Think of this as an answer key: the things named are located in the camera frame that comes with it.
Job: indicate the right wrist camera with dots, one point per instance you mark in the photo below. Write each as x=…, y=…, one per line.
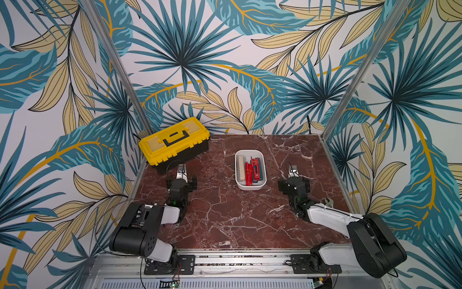
x=293, y=171

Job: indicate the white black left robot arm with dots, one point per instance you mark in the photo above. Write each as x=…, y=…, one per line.
x=137, y=233

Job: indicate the red clip tool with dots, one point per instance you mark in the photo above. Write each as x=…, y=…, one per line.
x=248, y=174
x=256, y=168

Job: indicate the aluminium corner post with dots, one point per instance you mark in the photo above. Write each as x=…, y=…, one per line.
x=103, y=34
x=375, y=48

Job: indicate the aluminium front rail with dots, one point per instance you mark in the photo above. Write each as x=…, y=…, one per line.
x=229, y=269

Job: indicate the right aluminium corner post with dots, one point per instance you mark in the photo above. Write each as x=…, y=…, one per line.
x=375, y=48

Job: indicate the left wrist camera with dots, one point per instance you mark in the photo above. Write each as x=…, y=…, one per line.
x=181, y=172

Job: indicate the beige wooden block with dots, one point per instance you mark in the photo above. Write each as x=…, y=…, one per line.
x=241, y=168

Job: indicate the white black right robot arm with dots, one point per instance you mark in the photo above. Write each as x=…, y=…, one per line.
x=372, y=247

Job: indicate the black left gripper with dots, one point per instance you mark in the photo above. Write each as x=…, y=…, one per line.
x=191, y=185

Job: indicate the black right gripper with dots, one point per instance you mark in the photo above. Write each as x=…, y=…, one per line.
x=294, y=182

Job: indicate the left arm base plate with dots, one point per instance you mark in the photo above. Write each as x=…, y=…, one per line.
x=177, y=264

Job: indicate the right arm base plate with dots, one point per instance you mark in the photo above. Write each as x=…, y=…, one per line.
x=311, y=264

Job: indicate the left aluminium corner post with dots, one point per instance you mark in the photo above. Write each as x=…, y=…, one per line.
x=103, y=34

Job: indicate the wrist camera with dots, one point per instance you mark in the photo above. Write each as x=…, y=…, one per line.
x=293, y=171
x=181, y=172

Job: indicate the white plastic storage box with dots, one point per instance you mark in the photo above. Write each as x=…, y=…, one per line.
x=248, y=154

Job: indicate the yellow black toolbox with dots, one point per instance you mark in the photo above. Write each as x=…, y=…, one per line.
x=175, y=145

